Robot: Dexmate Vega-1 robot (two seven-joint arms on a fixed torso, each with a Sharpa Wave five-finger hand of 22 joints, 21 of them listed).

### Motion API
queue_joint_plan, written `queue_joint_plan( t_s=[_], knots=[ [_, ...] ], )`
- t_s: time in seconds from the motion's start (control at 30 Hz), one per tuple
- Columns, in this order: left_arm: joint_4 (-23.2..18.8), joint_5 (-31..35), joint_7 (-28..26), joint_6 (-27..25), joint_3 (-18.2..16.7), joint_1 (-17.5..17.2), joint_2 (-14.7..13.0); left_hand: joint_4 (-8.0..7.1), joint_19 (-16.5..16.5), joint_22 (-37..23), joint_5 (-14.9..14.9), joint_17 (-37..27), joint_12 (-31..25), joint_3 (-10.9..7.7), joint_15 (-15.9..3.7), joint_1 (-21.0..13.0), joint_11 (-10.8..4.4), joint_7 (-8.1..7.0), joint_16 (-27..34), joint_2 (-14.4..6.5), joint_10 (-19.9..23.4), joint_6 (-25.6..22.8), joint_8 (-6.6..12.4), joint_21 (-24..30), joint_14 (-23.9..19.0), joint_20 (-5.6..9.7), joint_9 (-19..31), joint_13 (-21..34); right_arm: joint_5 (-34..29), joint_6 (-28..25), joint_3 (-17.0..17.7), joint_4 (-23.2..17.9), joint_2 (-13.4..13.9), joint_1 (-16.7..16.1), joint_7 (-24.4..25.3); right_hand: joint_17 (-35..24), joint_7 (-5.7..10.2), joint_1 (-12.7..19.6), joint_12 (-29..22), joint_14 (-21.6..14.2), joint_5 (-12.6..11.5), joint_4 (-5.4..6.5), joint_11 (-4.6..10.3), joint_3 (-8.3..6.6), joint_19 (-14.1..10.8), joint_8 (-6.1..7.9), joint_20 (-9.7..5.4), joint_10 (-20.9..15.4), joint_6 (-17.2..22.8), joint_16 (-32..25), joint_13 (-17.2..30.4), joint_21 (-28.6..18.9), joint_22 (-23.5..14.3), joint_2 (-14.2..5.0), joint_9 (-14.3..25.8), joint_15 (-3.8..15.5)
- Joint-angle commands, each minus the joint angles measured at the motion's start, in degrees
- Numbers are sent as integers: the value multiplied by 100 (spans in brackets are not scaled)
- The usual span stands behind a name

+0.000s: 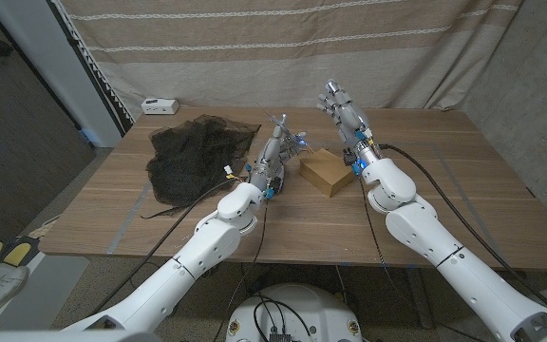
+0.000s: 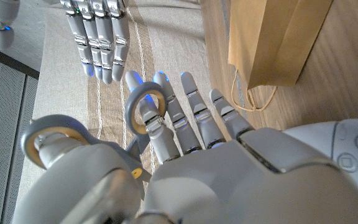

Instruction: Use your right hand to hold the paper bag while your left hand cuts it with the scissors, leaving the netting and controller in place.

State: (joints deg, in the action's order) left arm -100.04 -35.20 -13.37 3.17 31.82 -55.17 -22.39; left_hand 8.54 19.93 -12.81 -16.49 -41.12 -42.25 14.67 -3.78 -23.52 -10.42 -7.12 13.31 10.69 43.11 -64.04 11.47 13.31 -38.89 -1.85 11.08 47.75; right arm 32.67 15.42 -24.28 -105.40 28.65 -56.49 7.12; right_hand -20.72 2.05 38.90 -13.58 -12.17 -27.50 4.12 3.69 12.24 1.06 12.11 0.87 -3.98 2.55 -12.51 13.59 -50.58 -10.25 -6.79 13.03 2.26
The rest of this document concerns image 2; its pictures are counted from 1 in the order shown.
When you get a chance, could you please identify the grey orange-handled scissors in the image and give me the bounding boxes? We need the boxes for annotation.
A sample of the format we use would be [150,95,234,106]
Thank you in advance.
[20,81,169,200]

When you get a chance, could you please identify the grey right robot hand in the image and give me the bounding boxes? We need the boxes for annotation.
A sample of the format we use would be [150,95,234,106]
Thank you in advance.
[0,0,131,85]

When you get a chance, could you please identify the striped beige curtain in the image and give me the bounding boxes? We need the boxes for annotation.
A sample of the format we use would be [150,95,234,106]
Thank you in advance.
[11,0,232,218]

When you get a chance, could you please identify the brown paper bag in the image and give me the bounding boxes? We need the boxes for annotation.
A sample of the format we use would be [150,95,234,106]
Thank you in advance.
[227,0,334,113]

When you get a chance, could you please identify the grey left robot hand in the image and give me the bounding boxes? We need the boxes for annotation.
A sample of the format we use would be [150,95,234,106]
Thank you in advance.
[11,70,358,224]

